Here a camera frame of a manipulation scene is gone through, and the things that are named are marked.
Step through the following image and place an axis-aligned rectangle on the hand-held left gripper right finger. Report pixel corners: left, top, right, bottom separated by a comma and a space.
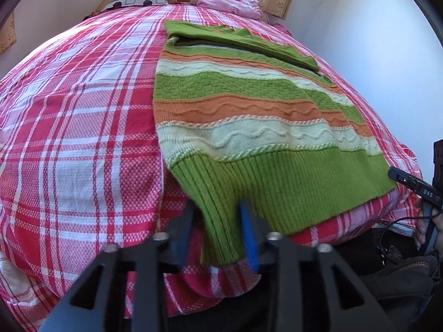
238, 201, 396, 332

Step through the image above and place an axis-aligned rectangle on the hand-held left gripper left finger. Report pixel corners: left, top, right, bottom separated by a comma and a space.
40, 201, 199, 332

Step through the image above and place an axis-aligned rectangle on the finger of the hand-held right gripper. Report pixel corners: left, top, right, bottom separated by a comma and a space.
387, 167, 443, 210

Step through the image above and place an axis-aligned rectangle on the green orange striped knit sweater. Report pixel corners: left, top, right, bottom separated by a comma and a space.
152, 20, 398, 267

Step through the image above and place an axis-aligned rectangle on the person's right hand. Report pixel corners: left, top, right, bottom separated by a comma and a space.
414, 206, 443, 251

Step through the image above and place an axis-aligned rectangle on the dark jacket with zipper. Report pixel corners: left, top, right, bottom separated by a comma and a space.
360, 254, 442, 305

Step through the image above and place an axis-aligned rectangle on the red plaid bed sheet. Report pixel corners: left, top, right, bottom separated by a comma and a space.
0, 2, 424, 331

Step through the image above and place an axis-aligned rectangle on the pink pillow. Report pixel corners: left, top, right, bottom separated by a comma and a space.
197, 0, 262, 20

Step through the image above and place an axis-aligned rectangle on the black cable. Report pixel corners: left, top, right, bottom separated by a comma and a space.
375, 214, 437, 253

